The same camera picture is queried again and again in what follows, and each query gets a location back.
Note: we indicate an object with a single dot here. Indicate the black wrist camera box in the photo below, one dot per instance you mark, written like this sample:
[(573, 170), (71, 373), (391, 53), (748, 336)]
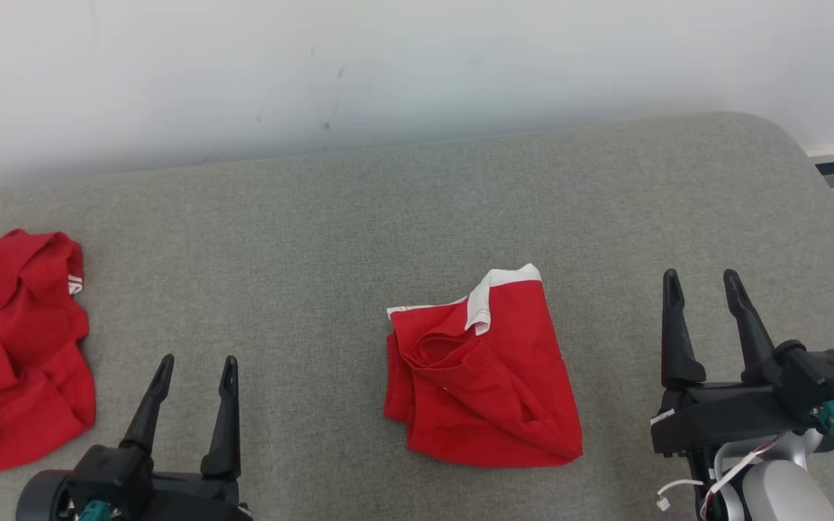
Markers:
[(109, 474), (822, 380)]

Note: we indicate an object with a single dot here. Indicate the red white shirt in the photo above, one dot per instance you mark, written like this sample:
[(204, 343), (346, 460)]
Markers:
[(489, 391)]

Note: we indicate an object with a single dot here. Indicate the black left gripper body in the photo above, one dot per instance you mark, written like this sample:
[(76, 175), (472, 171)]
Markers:
[(200, 499)]

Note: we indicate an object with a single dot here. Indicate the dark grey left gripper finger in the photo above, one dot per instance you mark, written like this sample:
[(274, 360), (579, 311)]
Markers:
[(225, 434), (145, 420)]

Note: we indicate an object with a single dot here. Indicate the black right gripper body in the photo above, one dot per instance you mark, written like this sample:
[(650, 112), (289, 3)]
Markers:
[(721, 416)]

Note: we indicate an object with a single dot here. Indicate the red t-shirt with white sleeves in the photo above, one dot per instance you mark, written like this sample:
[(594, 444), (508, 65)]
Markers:
[(11, 347)]

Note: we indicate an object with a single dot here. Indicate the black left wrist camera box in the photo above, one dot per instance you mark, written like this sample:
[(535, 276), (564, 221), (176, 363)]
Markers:
[(109, 474)]

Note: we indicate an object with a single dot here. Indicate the teal left camera connector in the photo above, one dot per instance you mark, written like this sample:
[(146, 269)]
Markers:
[(95, 511)]

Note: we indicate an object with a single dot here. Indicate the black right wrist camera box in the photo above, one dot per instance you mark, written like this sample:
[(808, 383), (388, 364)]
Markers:
[(822, 380)]

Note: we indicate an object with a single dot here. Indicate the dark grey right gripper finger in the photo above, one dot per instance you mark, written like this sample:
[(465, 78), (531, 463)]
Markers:
[(680, 347), (750, 340)]

